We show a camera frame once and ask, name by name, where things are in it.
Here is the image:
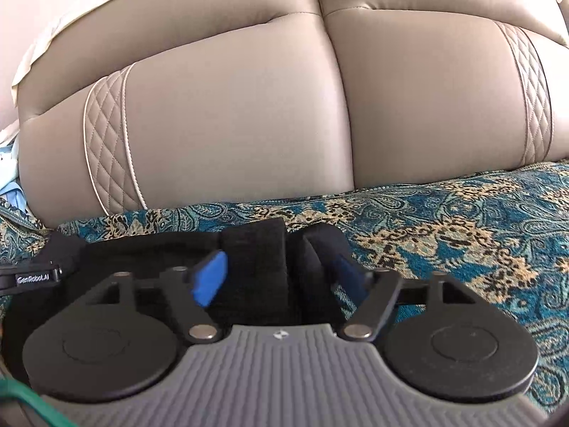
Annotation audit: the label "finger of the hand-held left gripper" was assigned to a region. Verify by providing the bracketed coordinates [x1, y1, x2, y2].
[0, 265, 63, 288]

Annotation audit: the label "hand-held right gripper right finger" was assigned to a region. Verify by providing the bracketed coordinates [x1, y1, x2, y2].
[329, 253, 478, 343]

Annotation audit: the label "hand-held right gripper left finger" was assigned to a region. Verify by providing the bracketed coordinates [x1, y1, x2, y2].
[91, 249, 229, 345]

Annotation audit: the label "black pants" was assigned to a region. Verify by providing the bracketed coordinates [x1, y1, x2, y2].
[0, 220, 356, 392]

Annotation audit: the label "light blue cloth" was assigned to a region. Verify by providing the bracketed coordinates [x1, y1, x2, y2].
[0, 136, 31, 216]

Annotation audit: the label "teal patterned blanket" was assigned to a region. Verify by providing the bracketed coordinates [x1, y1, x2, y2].
[0, 159, 569, 420]

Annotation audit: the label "green cable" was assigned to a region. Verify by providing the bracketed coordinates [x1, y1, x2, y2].
[0, 378, 77, 427]

